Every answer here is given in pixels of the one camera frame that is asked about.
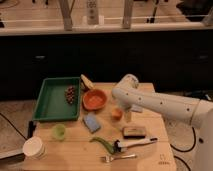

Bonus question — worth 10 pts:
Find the yellow banana piece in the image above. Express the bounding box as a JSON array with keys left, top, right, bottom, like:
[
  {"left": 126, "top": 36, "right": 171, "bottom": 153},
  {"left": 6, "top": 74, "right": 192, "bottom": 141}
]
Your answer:
[{"left": 81, "top": 74, "right": 94, "bottom": 90}]

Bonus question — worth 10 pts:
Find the blue sponge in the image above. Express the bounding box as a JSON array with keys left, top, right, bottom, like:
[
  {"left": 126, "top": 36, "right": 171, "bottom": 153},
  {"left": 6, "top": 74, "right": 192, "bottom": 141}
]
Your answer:
[{"left": 83, "top": 113, "right": 101, "bottom": 133}]

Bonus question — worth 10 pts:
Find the black cable right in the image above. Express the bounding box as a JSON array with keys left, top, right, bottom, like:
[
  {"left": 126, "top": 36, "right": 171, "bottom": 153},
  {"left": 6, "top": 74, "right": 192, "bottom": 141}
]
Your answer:
[{"left": 170, "top": 126, "right": 198, "bottom": 171}]

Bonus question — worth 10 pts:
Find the grey-blue folded cloth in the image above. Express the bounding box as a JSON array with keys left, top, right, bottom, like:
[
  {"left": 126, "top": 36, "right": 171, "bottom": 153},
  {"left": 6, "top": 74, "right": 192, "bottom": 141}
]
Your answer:
[{"left": 130, "top": 105, "right": 143, "bottom": 113}]

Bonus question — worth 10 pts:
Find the bunch of red grapes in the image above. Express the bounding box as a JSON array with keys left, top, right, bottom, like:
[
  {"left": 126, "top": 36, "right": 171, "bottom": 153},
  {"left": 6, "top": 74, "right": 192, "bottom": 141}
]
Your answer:
[{"left": 65, "top": 86, "right": 75, "bottom": 104}]

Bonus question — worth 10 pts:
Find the green plastic cup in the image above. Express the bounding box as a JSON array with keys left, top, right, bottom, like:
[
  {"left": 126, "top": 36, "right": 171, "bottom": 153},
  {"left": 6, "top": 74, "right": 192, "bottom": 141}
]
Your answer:
[{"left": 52, "top": 124, "right": 66, "bottom": 141}]

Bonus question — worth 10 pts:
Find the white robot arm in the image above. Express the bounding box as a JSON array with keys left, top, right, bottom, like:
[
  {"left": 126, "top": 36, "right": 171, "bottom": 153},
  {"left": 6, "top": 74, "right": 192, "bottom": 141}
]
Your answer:
[{"left": 112, "top": 74, "right": 213, "bottom": 171}]

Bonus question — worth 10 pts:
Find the green plastic tray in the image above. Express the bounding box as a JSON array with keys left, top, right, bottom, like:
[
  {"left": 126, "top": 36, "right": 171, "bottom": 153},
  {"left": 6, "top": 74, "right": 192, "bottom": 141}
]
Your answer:
[{"left": 33, "top": 77, "right": 81, "bottom": 122}]

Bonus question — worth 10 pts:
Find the white paper cup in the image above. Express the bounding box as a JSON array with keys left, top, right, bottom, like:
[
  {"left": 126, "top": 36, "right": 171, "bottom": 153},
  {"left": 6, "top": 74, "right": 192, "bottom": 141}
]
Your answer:
[{"left": 22, "top": 136, "right": 45, "bottom": 159}]

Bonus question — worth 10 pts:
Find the white black handled tool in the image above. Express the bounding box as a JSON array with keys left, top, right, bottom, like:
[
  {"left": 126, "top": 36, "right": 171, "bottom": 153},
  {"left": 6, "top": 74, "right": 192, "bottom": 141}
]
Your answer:
[{"left": 114, "top": 138, "right": 158, "bottom": 152}]

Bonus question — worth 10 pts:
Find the silver fork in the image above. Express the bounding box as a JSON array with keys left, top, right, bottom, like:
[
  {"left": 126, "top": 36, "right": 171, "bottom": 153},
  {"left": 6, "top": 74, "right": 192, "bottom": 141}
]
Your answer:
[{"left": 100, "top": 154, "right": 137, "bottom": 163}]

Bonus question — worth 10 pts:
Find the green chili pepper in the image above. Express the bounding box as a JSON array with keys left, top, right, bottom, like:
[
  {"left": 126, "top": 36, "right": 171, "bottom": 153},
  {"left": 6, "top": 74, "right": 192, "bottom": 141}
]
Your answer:
[{"left": 91, "top": 137, "right": 115, "bottom": 154}]

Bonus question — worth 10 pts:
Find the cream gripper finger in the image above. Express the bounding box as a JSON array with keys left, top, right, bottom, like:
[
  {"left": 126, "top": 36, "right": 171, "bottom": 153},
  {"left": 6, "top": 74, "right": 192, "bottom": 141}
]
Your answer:
[{"left": 124, "top": 110, "right": 132, "bottom": 122}]

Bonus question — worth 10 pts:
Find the black cable left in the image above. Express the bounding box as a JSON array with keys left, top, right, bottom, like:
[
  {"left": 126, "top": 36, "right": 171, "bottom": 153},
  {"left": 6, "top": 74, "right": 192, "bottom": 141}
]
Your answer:
[{"left": 0, "top": 112, "right": 28, "bottom": 141}]

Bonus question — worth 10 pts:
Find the orange bowl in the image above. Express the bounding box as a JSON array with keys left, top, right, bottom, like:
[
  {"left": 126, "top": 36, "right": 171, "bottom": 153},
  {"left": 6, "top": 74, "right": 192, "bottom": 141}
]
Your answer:
[{"left": 82, "top": 89, "right": 107, "bottom": 111}]

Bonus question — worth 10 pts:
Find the black cable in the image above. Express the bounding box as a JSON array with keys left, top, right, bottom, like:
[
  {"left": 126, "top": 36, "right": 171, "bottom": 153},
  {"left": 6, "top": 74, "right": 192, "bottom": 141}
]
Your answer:
[
  {"left": 0, "top": 112, "right": 28, "bottom": 141},
  {"left": 170, "top": 126, "right": 198, "bottom": 171}
]

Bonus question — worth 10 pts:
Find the orange apple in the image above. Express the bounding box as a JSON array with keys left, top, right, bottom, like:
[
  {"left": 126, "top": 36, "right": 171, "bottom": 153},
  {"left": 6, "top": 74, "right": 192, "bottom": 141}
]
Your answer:
[{"left": 111, "top": 108, "right": 123, "bottom": 120}]

